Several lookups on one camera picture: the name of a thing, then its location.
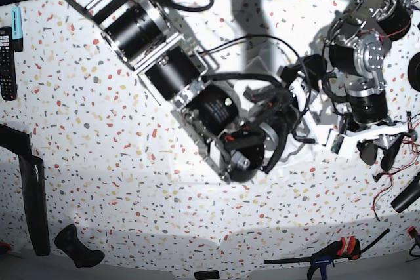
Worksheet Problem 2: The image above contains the black cylinder right edge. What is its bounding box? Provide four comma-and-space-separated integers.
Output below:
391, 174, 419, 213

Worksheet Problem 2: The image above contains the white T-shirt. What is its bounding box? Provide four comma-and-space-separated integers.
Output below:
226, 40, 348, 171

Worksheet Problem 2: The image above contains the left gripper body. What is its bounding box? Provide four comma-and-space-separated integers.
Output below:
337, 112, 409, 157

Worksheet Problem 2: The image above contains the red black wire bundle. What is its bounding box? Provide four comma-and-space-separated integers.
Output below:
371, 111, 420, 222

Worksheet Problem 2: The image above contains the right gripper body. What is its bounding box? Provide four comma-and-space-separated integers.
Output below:
244, 76, 317, 144

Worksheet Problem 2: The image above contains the black TV remote control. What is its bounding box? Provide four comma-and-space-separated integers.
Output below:
0, 26, 17, 101

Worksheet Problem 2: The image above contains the small black box bottom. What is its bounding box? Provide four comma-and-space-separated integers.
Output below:
194, 270, 221, 280

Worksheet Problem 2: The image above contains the orange clip right edge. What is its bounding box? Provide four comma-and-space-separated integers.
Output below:
407, 226, 419, 239

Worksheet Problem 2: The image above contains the teal highlighter marker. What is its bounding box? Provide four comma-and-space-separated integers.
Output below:
11, 7, 24, 52

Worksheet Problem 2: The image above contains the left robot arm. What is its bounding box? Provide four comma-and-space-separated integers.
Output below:
322, 0, 413, 172

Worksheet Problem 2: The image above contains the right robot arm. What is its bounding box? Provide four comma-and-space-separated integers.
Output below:
65, 0, 318, 183

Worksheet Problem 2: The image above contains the terrazzo pattern table cloth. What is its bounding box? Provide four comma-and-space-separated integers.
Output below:
1, 0, 419, 279

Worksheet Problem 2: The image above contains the black orange bar clamp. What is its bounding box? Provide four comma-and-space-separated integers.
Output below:
263, 228, 390, 280

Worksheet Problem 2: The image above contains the black round object right edge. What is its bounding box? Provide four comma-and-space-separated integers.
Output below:
408, 52, 420, 92

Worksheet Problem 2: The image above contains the black bar clamp left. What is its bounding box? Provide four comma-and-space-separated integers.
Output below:
1, 125, 51, 256

